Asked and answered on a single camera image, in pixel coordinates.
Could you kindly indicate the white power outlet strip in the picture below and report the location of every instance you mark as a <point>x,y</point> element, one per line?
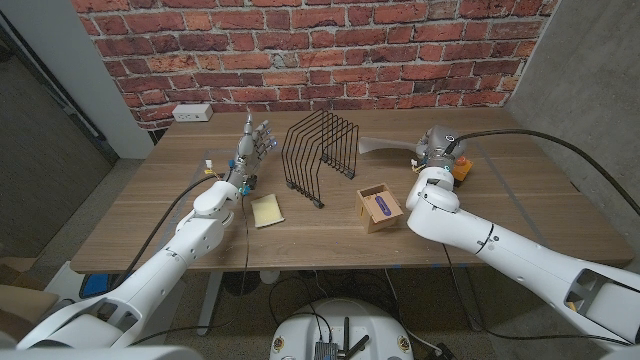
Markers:
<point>192,113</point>

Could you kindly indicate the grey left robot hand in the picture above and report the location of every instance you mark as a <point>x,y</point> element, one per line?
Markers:
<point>247,155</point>

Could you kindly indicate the orange block with red button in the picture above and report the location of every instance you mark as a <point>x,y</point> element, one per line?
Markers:
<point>462,170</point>

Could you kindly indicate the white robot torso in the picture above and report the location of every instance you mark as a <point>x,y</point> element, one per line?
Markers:
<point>340,320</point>

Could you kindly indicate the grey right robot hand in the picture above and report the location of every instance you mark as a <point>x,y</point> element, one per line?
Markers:
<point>440,145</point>

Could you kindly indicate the white paper file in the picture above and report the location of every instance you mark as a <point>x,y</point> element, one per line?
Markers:
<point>385,145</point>

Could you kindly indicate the black antenna module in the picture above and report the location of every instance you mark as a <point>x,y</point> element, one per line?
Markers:
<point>327,350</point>

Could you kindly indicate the white table leg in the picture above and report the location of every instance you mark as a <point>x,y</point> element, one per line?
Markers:
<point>210,300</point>

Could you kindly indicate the grey table leg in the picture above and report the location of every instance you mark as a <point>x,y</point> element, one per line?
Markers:
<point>472,310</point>

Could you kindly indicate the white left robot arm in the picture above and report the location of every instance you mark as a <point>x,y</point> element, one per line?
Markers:
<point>165,265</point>

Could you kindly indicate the brown cardboard box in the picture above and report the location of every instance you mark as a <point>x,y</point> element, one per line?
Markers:
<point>25,300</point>

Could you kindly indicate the yellow sticky note pad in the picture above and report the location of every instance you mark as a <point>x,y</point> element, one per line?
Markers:
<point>267,210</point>

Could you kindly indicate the blue object under table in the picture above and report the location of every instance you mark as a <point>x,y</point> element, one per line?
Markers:
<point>95,285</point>

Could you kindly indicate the small wooden box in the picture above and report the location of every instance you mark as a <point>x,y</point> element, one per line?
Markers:
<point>378,210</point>

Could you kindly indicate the red brick printed backdrop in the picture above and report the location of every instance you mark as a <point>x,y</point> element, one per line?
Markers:
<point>225,50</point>

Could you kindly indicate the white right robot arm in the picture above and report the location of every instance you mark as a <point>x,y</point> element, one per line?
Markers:
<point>500,245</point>

